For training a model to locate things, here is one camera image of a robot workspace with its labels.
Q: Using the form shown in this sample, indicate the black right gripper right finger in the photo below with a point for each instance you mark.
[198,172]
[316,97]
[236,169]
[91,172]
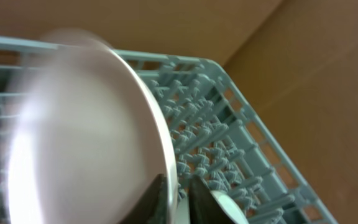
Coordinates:
[203,207]

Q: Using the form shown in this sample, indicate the grey dish rack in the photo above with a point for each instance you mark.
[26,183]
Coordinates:
[222,137]

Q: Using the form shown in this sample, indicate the large white plate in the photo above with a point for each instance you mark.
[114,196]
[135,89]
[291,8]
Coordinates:
[88,139]

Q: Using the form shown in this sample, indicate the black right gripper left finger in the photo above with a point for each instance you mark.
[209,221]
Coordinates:
[150,202]

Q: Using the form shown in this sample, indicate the grey white bowl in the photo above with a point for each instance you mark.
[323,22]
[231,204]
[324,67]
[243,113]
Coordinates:
[229,206]

